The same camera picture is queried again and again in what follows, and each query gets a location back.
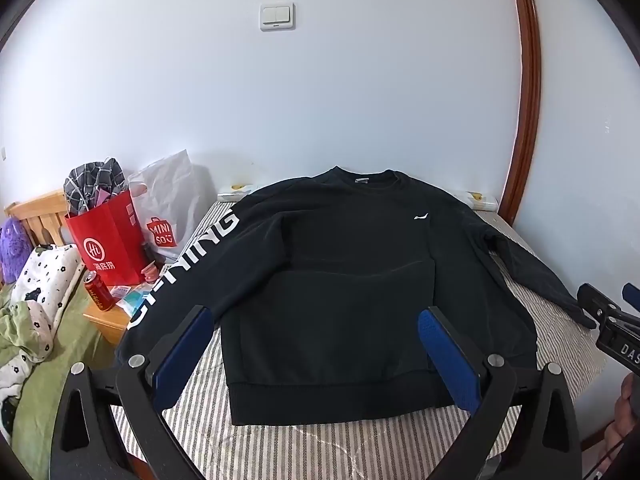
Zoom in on purple plush toy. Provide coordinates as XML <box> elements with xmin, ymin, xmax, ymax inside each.
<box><xmin>0</xmin><ymin>217</ymin><xmax>31</xmax><ymax>286</ymax></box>

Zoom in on brown wooden door frame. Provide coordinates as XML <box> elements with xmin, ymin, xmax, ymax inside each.
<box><xmin>502</xmin><ymin>0</ymin><xmax>543</xmax><ymax>226</ymax></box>

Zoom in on wooden nightstand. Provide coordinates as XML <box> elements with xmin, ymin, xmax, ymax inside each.
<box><xmin>82</xmin><ymin>260</ymin><xmax>166</xmax><ymax>346</ymax></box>

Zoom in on black cable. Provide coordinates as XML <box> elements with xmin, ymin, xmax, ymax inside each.
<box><xmin>590</xmin><ymin>425</ymin><xmax>631</xmax><ymax>480</ymax></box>

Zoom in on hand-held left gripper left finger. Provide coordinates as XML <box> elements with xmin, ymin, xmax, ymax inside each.
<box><xmin>50</xmin><ymin>305</ymin><xmax>216</xmax><ymax>480</ymax></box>

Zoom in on grey plaid cloth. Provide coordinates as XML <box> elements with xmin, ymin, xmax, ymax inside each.
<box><xmin>63</xmin><ymin>157</ymin><xmax>127</xmax><ymax>216</ymax></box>

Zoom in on red drink can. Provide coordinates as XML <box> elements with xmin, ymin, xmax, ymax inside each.
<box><xmin>83</xmin><ymin>270</ymin><xmax>116</xmax><ymax>312</ymax></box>

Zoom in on person's right hand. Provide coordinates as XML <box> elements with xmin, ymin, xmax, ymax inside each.
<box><xmin>611</xmin><ymin>375</ymin><xmax>640</xmax><ymax>453</ymax></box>

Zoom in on green bedsheet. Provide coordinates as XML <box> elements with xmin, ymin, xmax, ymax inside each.
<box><xmin>0</xmin><ymin>280</ymin><xmax>121</xmax><ymax>466</ymax></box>

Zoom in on red paper bag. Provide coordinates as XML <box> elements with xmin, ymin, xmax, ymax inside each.
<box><xmin>65</xmin><ymin>187</ymin><xmax>151</xmax><ymax>286</ymax></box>

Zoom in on grey striped mattress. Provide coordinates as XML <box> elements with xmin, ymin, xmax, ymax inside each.
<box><xmin>107</xmin><ymin>200</ymin><xmax>608</xmax><ymax>480</ymax></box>

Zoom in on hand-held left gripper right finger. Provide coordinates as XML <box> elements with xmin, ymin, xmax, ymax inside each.
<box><xmin>418</xmin><ymin>305</ymin><xmax>583</xmax><ymax>480</ymax></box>

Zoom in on white plastic bag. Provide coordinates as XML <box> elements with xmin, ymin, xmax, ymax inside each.
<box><xmin>127</xmin><ymin>149</ymin><xmax>218</xmax><ymax>266</ymax></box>

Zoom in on blue tissue packets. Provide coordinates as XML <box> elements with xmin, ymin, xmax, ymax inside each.
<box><xmin>115</xmin><ymin>282</ymin><xmax>151</xmax><ymax>318</ymax></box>

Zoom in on black sweatshirt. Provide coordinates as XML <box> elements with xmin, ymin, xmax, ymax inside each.
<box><xmin>116</xmin><ymin>165</ymin><xmax>598</xmax><ymax>428</ymax></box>

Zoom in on wooden headboard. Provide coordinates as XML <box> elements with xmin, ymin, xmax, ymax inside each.
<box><xmin>4</xmin><ymin>190</ymin><xmax>76</xmax><ymax>248</ymax></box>

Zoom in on white light switch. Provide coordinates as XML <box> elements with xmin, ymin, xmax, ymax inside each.
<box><xmin>260</xmin><ymin>1</ymin><xmax>296</xmax><ymax>32</ymax></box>

